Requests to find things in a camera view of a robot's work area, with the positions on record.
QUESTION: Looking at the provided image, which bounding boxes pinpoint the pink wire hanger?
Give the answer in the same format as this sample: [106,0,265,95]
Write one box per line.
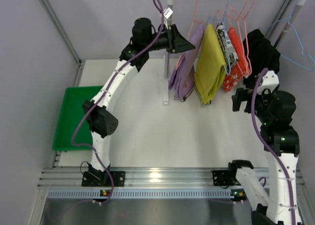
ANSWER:
[175,0,202,70]

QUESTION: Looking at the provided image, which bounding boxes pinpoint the purple trousers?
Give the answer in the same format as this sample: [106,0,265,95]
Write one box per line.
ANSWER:
[168,24,204,101]

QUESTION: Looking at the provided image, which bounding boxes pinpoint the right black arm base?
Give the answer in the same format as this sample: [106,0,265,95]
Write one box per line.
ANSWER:
[212,170,234,189]

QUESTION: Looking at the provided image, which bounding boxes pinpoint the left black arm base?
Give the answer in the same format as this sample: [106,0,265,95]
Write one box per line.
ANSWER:
[81,171,125,187]

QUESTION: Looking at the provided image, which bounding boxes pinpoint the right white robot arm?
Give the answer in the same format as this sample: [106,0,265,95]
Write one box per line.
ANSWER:
[228,88,303,225]

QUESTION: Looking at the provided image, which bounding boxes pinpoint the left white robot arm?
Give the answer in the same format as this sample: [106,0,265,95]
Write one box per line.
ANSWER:
[82,18,195,187]

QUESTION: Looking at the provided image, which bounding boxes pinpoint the pink hanger pair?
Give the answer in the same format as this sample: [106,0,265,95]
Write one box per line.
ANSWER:
[217,0,255,78]

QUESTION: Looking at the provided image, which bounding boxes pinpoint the yellow-green trousers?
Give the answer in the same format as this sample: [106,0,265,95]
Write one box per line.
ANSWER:
[194,24,226,105]

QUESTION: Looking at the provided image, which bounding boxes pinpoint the light blue empty hanger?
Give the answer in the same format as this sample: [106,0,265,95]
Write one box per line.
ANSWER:
[261,0,315,72]

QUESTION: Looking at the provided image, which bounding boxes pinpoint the orange patterned cloth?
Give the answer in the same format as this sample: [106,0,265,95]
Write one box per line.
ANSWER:
[222,27,249,92]

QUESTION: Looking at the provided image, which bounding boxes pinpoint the black white patterned cloth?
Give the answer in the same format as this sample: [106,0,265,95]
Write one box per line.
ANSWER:
[216,22,239,71]

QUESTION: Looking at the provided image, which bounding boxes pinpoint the black garment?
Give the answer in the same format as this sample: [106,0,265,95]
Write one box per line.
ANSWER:
[243,29,281,89]

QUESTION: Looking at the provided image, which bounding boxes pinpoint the green plastic bin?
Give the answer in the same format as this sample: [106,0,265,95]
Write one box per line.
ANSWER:
[52,86,102,151]

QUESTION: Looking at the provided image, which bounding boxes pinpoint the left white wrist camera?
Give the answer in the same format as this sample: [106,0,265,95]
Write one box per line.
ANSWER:
[163,7,173,28]

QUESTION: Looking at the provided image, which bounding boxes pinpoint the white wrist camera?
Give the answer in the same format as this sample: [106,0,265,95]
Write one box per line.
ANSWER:
[257,70,279,93]
[163,7,173,28]

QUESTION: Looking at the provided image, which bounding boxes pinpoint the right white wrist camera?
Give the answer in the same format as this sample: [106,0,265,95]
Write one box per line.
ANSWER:
[257,70,279,93]

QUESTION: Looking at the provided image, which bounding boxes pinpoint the rack vertical post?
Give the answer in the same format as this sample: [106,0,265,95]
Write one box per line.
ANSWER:
[162,0,174,105]

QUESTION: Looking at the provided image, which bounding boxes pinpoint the blue wire hanger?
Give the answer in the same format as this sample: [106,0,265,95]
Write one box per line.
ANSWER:
[208,0,233,75]

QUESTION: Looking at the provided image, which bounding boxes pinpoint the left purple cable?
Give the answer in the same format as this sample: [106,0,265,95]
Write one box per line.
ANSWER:
[71,0,170,206]

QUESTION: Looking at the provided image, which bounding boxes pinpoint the aluminium frame strut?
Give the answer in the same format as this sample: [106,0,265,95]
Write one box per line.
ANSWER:
[39,0,82,65]

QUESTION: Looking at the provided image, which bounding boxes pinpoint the aluminium mounting rail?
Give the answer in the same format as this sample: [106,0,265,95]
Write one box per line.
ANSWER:
[38,167,303,189]

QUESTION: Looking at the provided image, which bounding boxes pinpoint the grey slotted cable duct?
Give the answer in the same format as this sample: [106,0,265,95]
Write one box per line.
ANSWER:
[47,188,246,200]

